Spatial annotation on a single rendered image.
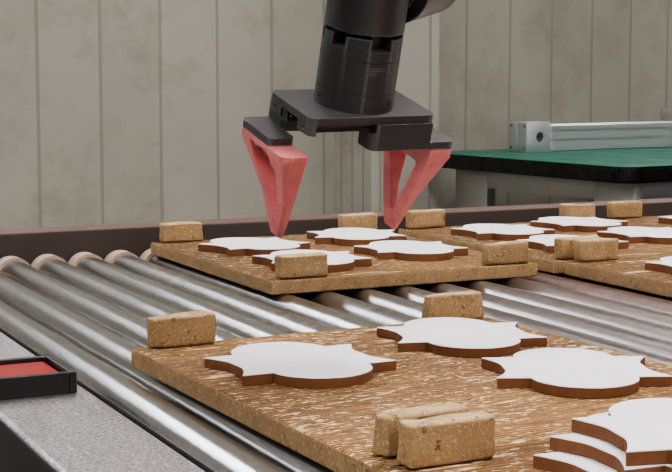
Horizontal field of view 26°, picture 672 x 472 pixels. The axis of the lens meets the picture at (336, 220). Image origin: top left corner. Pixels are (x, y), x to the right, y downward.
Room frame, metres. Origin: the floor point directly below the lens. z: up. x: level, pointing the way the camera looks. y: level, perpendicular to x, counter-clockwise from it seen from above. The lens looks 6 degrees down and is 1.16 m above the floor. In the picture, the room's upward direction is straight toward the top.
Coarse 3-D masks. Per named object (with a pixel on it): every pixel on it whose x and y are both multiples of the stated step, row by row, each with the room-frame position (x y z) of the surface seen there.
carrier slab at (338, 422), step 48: (288, 336) 1.25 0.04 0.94; (336, 336) 1.25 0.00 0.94; (192, 384) 1.07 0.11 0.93; (240, 384) 1.05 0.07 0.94; (384, 384) 1.05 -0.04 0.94; (432, 384) 1.05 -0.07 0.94; (480, 384) 1.05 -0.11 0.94; (288, 432) 0.93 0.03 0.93; (336, 432) 0.91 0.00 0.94; (528, 432) 0.91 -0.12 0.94
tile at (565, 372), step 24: (504, 360) 1.10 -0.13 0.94; (528, 360) 1.10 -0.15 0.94; (552, 360) 1.10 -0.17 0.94; (576, 360) 1.10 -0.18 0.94; (600, 360) 1.10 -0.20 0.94; (624, 360) 1.10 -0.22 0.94; (504, 384) 1.04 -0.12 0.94; (528, 384) 1.04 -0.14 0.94; (552, 384) 1.01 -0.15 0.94; (576, 384) 1.01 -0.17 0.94; (600, 384) 1.01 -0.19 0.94; (624, 384) 1.01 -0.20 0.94; (648, 384) 1.04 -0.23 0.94
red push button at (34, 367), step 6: (0, 366) 1.15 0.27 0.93; (6, 366) 1.15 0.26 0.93; (12, 366) 1.15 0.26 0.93; (18, 366) 1.15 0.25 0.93; (24, 366) 1.15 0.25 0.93; (30, 366) 1.15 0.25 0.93; (36, 366) 1.15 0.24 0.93; (42, 366) 1.15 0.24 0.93; (48, 366) 1.15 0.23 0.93; (0, 372) 1.13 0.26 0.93; (6, 372) 1.13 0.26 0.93; (12, 372) 1.13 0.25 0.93; (18, 372) 1.13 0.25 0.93; (24, 372) 1.13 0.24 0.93; (30, 372) 1.13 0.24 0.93; (36, 372) 1.13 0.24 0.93; (42, 372) 1.13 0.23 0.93; (48, 372) 1.13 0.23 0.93
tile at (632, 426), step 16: (640, 400) 0.85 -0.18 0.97; (656, 400) 0.85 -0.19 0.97; (608, 416) 0.81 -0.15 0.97; (624, 416) 0.81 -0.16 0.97; (640, 416) 0.81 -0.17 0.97; (656, 416) 0.81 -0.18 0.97; (576, 432) 0.80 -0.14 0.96; (592, 432) 0.79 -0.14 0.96; (608, 432) 0.78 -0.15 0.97; (624, 432) 0.77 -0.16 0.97; (640, 432) 0.77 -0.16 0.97; (656, 432) 0.77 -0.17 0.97; (624, 448) 0.76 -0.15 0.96; (640, 448) 0.74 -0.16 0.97; (656, 448) 0.74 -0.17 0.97; (640, 464) 0.74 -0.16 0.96; (656, 464) 0.74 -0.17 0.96
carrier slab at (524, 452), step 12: (504, 456) 0.85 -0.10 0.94; (516, 456) 0.85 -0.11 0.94; (528, 456) 0.85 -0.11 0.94; (384, 468) 0.82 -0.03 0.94; (396, 468) 0.82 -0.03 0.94; (408, 468) 0.82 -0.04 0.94; (420, 468) 0.82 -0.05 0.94; (432, 468) 0.82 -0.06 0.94; (444, 468) 0.82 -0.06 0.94; (456, 468) 0.82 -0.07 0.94; (468, 468) 0.82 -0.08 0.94; (480, 468) 0.82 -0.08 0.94; (492, 468) 0.82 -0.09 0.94; (504, 468) 0.82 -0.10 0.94; (516, 468) 0.82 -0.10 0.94; (528, 468) 0.82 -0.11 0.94
